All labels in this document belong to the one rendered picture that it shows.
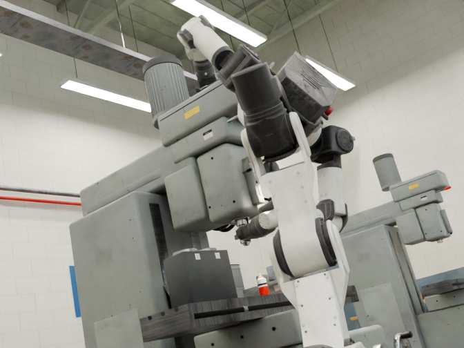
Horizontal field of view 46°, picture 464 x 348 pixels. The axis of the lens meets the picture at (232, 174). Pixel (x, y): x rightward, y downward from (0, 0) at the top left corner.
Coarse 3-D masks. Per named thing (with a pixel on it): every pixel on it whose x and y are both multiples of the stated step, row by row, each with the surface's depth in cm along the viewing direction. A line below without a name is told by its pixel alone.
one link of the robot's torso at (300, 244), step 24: (264, 168) 170; (288, 168) 159; (312, 168) 163; (288, 192) 157; (312, 192) 165; (288, 216) 154; (312, 216) 152; (288, 240) 151; (312, 240) 148; (288, 264) 150; (312, 264) 150
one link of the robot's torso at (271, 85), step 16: (256, 64) 162; (240, 80) 155; (256, 80) 154; (272, 80) 157; (240, 96) 158; (256, 96) 155; (272, 96) 156; (256, 112) 157; (288, 112) 168; (272, 160) 161
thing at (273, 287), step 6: (324, 270) 234; (258, 276) 238; (264, 276) 238; (300, 276) 226; (306, 276) 224; (270, 282) 234; (276, 282) 232; (252, 288) 239; (270, 288) 234; (276, 288) 232; (246, 294) 240; (252, 294) 238; (258, 294) 237
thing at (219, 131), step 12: (216, 120) 234; (204, 132) 237; (216, 132) 233; (228, 132) 230; (240, 132) 237; (180, 144) 245; (192, 144) 241; (204, 144) 236; (216, 144) 235; (240, 144) 242; (180, 156) 244; (192, 156) 242
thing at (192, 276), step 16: (176, 256) 192; (192, 256) 191; (208, 256) 197; (224, 256) 203; (176, 272) 191; (192, 272) 188; (208, 272) 194; (224, 272) 199; (176, 288) 190; (192, 288) 186; (208, 288) 191; (224, 288) 196; (176, 304) 190
